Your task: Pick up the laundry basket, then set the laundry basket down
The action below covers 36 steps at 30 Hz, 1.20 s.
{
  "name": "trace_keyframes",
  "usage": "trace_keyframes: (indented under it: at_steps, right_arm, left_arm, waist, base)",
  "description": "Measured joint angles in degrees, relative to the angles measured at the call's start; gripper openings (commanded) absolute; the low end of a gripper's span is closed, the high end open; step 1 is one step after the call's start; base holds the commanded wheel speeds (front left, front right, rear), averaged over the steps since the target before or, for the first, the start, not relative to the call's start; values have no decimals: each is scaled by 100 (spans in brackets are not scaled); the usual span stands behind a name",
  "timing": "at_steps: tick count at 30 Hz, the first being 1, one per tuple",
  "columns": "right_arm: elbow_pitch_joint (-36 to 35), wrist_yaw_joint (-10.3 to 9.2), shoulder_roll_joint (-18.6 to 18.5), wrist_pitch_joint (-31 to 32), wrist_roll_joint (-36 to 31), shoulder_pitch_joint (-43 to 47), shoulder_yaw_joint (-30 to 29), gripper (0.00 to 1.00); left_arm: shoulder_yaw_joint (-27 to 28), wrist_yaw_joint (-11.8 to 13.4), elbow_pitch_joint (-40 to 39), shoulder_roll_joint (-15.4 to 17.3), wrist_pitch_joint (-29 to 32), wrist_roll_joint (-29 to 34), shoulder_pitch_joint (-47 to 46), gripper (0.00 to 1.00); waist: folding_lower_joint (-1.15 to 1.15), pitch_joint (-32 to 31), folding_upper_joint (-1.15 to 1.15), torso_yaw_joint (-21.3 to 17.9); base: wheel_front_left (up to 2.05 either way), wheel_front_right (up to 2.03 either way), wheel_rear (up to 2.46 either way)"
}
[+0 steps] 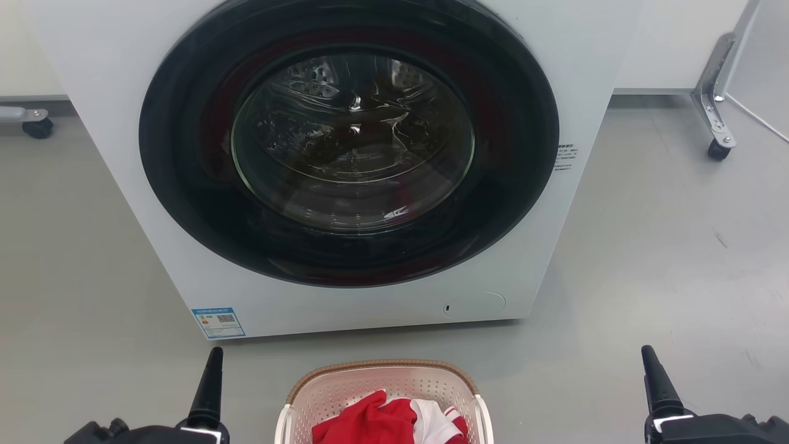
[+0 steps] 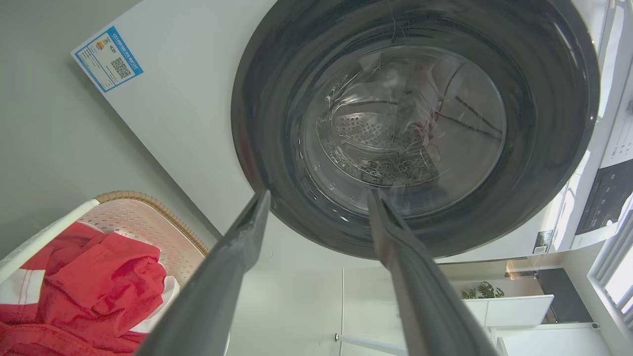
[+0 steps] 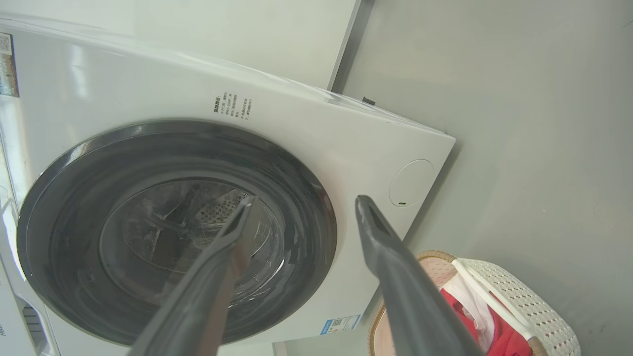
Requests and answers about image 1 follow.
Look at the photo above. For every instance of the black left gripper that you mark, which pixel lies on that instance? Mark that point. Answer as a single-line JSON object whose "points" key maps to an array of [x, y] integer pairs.
{"points": [[142, 435]]}

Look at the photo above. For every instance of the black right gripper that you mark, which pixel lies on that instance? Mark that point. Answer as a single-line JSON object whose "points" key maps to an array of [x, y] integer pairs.
{"points": [[721, 430]]}

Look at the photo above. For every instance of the white perforated laundry basket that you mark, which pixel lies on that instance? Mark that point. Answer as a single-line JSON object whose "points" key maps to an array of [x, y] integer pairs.
{"points": [[345, 385]]}

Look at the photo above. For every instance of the blue energy label sticker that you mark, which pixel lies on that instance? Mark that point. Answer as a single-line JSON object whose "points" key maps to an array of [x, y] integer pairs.
{"points": [[218, 322]]}

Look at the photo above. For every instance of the red and white garment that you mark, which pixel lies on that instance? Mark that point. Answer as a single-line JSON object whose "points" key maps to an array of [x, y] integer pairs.
{"points": [[370, 422]]}

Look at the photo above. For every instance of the round white filter cover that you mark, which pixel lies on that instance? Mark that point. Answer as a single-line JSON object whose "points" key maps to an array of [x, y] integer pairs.
{"points": [[478, 305]]}

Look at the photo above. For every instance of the round black washer door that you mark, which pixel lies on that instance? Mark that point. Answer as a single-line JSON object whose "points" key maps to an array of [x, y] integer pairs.
{"points": [[185, 185]]}

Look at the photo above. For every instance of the black caster wheel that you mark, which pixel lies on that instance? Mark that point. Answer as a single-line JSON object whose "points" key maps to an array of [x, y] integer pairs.
{"points": [[719, 150], [38, 128]]}

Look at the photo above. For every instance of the small black text sticker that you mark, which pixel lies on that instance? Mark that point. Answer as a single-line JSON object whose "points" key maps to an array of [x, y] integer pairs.
{"points": [[565, 157]]}

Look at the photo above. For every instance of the white front-load washing machine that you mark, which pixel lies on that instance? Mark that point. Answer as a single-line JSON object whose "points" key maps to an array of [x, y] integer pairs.
{"points": [[111, 135]]}

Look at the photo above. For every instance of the grey partition panel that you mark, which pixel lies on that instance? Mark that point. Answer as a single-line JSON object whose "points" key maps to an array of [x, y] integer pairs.
{"points": [[764, 68]]}

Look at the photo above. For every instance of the short grey metal caster leg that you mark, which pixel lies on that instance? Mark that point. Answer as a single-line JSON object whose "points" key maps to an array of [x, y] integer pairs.
{"points": [[21, 114]]}

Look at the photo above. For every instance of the long grey metal frame leg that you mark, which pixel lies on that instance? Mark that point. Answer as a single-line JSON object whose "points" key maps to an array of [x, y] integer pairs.
{"points": [[715, 86]]}

